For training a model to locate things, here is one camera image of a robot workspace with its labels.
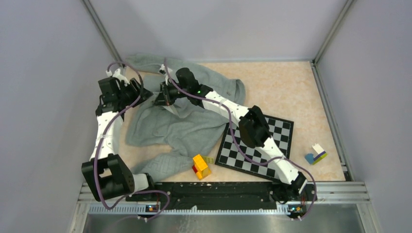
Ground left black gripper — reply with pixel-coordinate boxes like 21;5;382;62
117;77;154;107

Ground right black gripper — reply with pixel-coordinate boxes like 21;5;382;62
153;82;189;108

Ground grey zip jacket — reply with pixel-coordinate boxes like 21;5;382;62
125;53;246;182

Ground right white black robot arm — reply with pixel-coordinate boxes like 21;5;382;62
154;65;308;200

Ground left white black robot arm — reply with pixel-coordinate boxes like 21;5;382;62
81;76;156;201

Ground yellow red toy block stack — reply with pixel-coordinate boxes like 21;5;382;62
192;154;214;180

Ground black white checkerboard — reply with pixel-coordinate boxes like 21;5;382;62
214;115;294;181

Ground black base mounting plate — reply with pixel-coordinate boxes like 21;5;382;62
126;182;317;210

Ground blue white green toy blocks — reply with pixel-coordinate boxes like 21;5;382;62
305;144;328;165

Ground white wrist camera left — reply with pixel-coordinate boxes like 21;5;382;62
106;68;130;86

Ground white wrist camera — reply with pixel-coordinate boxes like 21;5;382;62
106;68;130;86
158;64;172;76

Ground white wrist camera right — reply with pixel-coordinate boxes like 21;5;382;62
158;64;172;76

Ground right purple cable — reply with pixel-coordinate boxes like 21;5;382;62
163;57;318;221

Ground aluminium front frame rail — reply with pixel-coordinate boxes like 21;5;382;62
69;182;380;233

